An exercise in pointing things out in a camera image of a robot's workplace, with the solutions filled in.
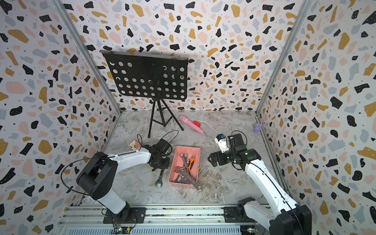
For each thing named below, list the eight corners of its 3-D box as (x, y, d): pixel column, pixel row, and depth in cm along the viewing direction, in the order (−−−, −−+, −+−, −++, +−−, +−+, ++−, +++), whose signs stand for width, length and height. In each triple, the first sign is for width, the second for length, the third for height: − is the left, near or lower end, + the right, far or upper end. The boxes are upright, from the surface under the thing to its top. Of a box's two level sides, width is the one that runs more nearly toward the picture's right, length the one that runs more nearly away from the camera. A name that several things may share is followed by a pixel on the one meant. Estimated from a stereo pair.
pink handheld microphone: (179, 120, 119) (179, 117, 116) (182, 118, 121) (182, 114, 118) (201, 134, 110) (202, 131, 107) (204, 132, 112) (204, 128, 109)
